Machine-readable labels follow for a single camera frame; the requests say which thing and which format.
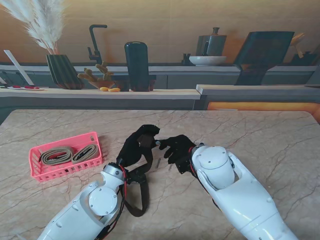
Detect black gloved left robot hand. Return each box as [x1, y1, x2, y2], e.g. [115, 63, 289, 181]
[116, 124, 161, 168]

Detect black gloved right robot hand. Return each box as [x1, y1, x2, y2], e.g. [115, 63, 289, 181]
[158, 134, 198, 166]

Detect beige woven belt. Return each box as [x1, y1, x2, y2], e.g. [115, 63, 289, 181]
[38, 146, 76, 166]
[71, 144, 99, 165]

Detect dark brown woven belt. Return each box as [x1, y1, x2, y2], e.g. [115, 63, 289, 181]
[126, 134, 155, 218]

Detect pink plastic storage basket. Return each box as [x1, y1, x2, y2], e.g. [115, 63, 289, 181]
[28, 131, 104, 184]

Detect grey kitchen counter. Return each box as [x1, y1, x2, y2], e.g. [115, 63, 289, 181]
[0, 61, 320, 89]

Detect wooden bowl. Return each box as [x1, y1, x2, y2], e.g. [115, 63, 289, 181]
[87, 79, 116, 90]

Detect light wooden counter shelf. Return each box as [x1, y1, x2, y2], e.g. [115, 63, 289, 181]
[0, 87, 202, 101]

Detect green cactus plant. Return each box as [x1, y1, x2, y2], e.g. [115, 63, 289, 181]
[76, 61, 115, 82]

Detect black tall cylinder appliance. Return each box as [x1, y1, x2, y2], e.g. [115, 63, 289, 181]
[124, 41, 151, 86]

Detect small black countertop item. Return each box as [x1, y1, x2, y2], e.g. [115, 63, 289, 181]
[181, 52, 193, 66]

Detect pale stone counter slab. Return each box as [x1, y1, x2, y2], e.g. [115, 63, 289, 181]
[195, 84, 320, 96]

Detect white ceramic bowl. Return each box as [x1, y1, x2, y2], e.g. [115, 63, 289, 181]
[188, 55, 228, 67]

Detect dark ribbed vase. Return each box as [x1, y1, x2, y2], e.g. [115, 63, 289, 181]
[45, 54, 85, 90]

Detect grey lidded pot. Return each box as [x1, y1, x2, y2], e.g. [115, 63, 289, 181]
[195, 26, 228, 57]

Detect black kitchen faucet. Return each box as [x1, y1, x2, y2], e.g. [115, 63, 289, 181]
[87, 24, 108, 65]

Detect black angled slab stand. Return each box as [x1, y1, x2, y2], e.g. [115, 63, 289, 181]
[232, 31, 296, 86]

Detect white plate with red food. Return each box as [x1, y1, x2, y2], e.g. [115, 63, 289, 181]
[6, 84, 46, 91]

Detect white leaning board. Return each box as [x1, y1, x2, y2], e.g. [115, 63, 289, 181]
[3, 49, 35, 86]

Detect white pampas grass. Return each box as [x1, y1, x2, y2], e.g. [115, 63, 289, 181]
[0, 0, 67, 55]

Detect black utensil holder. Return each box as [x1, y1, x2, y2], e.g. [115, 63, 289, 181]
[291, 50, 320, 66]

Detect yellow kitchen utensils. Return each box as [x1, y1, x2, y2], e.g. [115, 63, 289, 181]
[289, 31, 306, 47]

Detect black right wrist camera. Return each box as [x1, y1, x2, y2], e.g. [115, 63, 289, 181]
[174, 159, 193, 175]

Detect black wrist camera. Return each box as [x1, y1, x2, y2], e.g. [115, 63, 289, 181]
[174, 159, 193, 175]
[128, 172, 148, 186]

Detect red black right arm cable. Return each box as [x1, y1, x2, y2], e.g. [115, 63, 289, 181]
[188, 147, 221, 209]

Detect red black arm cable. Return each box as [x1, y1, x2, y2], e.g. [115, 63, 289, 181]
[98, 164, 130, 240]
[188, 147, 221, 209]

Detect red black left arm cable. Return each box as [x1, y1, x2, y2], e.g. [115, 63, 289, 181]
[98, 164, 130, 240]

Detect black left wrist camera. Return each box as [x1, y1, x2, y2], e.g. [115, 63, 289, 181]
[128, 172, 148, 186]

